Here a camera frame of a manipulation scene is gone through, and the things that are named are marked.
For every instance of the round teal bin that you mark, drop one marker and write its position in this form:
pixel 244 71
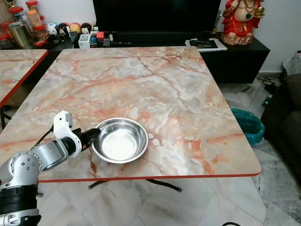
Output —
pixel 249 127

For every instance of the stack of papers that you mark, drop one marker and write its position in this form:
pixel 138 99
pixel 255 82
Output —
pixel 207 44

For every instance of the marble print folding table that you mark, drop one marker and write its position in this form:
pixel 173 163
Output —
pixel 150 89
pixel 21 70

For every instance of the red laughing Buddha statue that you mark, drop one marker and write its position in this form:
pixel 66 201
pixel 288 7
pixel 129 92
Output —
pixel 242 22

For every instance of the orange jar with red lid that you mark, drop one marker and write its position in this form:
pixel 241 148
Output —
pixel 34 17

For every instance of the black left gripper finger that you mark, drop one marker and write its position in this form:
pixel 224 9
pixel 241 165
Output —
pixel 91 143
pixel 95 133

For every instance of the black television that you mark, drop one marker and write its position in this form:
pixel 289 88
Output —
pixel 157 15

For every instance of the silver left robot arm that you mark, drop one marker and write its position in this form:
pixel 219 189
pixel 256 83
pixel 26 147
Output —
pixel 28 165

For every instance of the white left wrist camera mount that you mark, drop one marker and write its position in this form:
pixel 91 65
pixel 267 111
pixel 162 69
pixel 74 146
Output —
pixel 63 126

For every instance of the dark sofa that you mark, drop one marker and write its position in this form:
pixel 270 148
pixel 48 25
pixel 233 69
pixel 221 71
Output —
pixel 284 113

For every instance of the black television console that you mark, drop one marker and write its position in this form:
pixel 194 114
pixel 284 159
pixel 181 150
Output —
pixel 240 63

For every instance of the steel tumbler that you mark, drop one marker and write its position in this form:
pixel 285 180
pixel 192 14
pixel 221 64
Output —
pixel 21 36

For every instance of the large shallow steel bowl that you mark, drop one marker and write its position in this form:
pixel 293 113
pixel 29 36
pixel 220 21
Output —
pixel 120 141

